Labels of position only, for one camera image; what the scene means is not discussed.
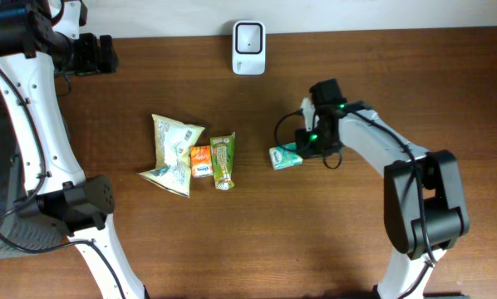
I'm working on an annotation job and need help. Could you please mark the teal tissue pack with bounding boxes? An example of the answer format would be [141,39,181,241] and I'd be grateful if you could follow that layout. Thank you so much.
[268,143,303,170]

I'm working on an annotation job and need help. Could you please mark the green snack tube packet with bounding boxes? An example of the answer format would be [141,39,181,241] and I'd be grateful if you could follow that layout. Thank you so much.
[210,133,235,191]

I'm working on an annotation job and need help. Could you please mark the beige snack bag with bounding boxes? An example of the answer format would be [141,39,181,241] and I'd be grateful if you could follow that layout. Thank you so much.
[138,114,204,198]

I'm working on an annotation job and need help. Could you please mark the orange small carton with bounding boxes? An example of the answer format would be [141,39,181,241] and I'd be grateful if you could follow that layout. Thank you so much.
[190,145,213,178]

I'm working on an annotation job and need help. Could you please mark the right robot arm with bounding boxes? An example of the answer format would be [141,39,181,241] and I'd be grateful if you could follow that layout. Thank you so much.
[295,79,470,298]

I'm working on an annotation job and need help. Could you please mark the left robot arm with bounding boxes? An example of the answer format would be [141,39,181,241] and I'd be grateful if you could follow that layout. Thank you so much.
[0,1,148,298]

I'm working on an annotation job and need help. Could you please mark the white barcode scanner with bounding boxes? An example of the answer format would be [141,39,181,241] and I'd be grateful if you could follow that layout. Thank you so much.
[232,20,266,76]

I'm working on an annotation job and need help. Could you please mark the dark grey plastic basket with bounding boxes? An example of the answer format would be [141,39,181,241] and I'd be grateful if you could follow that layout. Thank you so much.
[0,93,62,259]

